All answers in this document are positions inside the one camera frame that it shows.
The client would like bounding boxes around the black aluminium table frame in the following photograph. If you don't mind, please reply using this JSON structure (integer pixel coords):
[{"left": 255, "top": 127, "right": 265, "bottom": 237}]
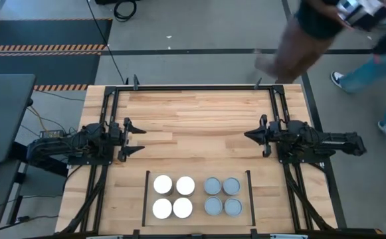
[{"left": 61, "top": 84, "right": 383, "bottom": 239}]

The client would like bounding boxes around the peaches label can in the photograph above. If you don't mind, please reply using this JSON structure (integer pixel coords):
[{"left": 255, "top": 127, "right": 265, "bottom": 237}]
[{"left": 152, "top": 174, "right": 174, "bottom": 197}]

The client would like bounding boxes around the corn label can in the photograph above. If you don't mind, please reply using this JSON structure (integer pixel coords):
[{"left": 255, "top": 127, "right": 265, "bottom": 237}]
[{"left": 203, "top": 196, "right": 224, "bottom": 216}]

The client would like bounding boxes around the pale yellow label can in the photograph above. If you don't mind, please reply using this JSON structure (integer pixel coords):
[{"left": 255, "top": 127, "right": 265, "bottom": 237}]
[{"left": 222, "top": 177, "right": 242, "bottom": 196}]

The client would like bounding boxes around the person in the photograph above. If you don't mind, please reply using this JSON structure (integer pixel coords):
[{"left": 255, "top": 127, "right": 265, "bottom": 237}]
[
  {"left": 254, "top": 0, "right": 349, "bottom": 84},
  {"left": 330, "top": 19, "right": 386, "bottom": 140}
]

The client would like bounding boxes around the black hazard-striped floor mat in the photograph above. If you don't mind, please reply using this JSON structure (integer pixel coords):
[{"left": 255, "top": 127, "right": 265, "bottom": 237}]
[{"left": 0, "top": 18, "right": 113, "bottom": 92}]

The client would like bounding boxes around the silver and black device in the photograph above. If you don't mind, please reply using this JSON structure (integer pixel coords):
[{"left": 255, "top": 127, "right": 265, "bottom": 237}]
[{"left": 337, "top": 0, "right": 386, "bottom": 31}]

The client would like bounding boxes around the white carrot-print box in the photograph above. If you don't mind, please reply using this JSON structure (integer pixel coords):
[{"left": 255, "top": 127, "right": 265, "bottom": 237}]
[{"left": 172, "top": 197, "right": 194, "bottom": 220}]

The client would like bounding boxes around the black cable coil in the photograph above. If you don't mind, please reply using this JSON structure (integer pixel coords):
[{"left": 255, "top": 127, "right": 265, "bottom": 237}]
[{"left": 112, "top": 0, "right": 138, "bottom": 23}]

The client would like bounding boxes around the grey desk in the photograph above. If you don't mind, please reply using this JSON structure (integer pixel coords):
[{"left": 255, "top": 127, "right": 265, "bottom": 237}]
[{"left": 0, "top": 73, "right": 37, "bottom": 163}]

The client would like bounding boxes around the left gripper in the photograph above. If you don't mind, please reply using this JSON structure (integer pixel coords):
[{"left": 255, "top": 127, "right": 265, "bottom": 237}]
[{"left": 108, "top": 116, "right": 147, "bottom": 163}]

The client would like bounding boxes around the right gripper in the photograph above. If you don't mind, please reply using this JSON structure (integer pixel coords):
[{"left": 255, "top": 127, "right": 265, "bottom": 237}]
[{"left": 244, "top": 114, "right": 282, "bottom": 159}]

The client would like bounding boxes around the wooden shelf with black legs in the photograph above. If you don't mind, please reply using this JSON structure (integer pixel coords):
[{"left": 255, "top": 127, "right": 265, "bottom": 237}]
[{"left": 141, "top": 169, "right": 256, "bottom": 228}]

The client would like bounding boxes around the plain metal-lid can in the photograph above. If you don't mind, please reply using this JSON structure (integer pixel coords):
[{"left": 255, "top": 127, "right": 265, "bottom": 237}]
[
  {"left": 151, "top": 198, "right": 173, "bottom": 220},
  {"left": 175, "top": 175, "right": 196, "bottom": 197}
]

